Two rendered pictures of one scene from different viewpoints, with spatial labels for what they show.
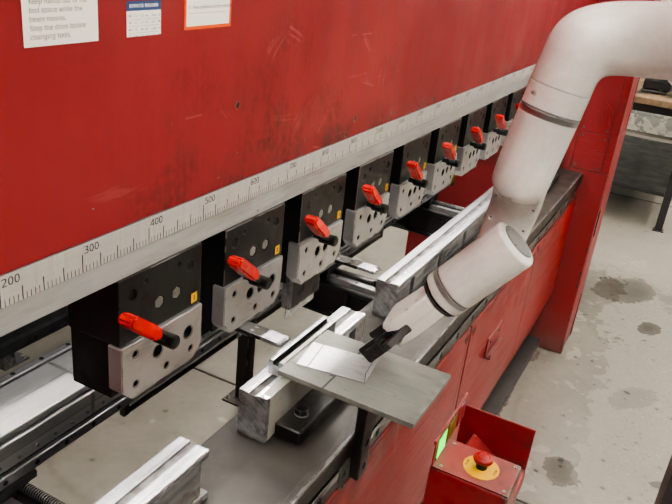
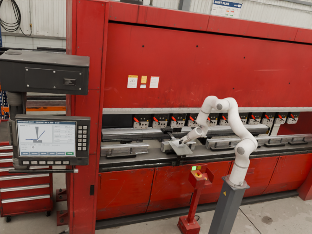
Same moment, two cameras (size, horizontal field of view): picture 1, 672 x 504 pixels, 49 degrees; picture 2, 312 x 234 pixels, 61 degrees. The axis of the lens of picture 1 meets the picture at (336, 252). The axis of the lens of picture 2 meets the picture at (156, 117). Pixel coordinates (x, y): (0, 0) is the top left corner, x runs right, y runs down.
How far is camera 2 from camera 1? 1.82 m
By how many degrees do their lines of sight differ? 37
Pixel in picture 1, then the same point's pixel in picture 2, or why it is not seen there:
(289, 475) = (161, 156)
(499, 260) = (193, 132)
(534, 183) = (199, 120)
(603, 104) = not seen: outside the picture
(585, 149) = not seen: outside the picture
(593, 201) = not seen: outside the picture
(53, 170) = (128, 99)
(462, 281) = (190, 134)
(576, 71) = (205, 105)
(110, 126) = (136, 96)
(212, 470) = (152, 151)
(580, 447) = (280, 219)
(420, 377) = (188, 151)
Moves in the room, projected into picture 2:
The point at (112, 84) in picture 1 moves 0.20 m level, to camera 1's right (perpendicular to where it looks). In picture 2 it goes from (137, 92) to (152, 99)
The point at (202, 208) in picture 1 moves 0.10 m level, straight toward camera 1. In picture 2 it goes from (150, 109) to (144, 112)
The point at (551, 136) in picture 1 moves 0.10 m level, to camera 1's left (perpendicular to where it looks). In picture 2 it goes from (201, 113) to (192, 110)
